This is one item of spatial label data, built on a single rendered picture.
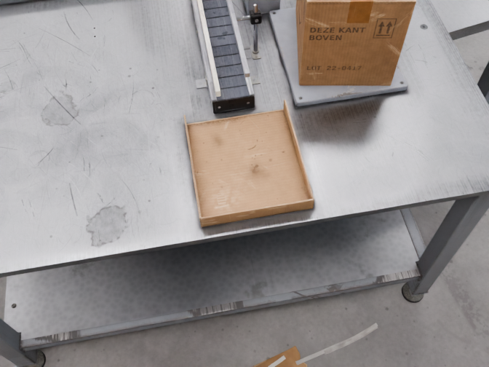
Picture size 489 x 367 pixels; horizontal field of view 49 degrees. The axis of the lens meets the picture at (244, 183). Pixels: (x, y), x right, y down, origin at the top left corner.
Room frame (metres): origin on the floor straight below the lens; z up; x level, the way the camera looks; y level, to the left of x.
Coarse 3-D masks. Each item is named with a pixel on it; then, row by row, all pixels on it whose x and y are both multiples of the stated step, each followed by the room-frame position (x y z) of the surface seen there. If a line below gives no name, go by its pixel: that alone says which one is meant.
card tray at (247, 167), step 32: (192, 128) 0.85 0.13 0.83; (224, 128) 0.85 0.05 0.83; (256, 128) 0.84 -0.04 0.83; (288, 128) 0.84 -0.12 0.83; (192, 160) 0.75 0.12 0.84; (224, 160) 0.75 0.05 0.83; (256, 160) 0.74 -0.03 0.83; (288, 160) 0.74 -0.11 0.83; (224, 192) 0.66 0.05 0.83; (256, 192) 0.65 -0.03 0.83; (288, 192) 0.65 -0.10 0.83
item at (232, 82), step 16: (208, 0) 1.28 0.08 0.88; (224, 0) 1.28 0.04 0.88; (208, 16) 1.21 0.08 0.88; (224, 16) 1.21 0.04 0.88; (208, 32) 1.15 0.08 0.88; (224, 32) 1.14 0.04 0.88; (224, 48) 1.08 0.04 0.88; (224, 64) 1.02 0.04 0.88; (240, 64) 1.02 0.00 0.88; (224, 80) 0.97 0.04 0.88; (240, 80) 0.96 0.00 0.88; (224, 96) 0.91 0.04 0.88; (240, 96) 0.91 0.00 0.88
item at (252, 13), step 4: (256, 4) 1.11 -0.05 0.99; (256, 8) 1.11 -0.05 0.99; (252, 12) 1.11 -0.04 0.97; (256, 12) 1.11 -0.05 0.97; (260, 12) 1.11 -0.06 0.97; (244, 16) 1.11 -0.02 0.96; (248, 16) 1.11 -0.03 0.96; (252, 16) 1.10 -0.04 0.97; (256, 16) 1.10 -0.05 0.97; (260, 16) 1.10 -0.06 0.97; (236, 20) 1.10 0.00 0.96; (240, 20) 1.10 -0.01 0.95; (252, 20) 1.10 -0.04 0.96; (256, 20) 1.10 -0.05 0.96; (260, 20) 1.10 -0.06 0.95; (252, 24) 1.10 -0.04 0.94; (256, 24) 1.11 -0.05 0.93; (256, 28) 1.11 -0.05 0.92; (256, 32) 1.11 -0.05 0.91; (256, 36) 1.11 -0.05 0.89; (256, 40) 1.11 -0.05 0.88; (256, 44) 1.11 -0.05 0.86; (256, 48) 1.11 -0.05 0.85
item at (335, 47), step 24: (312, 0) 0.97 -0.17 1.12; (336, 0) 0.96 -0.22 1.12; (360, 0) 0.96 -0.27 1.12; (384, 0) 0.96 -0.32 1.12; (408, 0) 0.96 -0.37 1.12; (312, 24) 0.96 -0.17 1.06; (336, 24) 0.96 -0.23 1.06; (360, 24) 0.96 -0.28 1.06; (384, 24) 0.95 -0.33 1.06; (408, 24) 0.95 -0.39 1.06; (312, 48) 0.96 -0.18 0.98; (336, 48) 0.96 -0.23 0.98; (360, 48) 0.96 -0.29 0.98; (384, 48) 0.95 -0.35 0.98; (312, 72) 0.96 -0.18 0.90; (336, 72) 0.96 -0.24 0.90; (360, 72) 0.96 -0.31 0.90; (384, 72) 0.95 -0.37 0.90
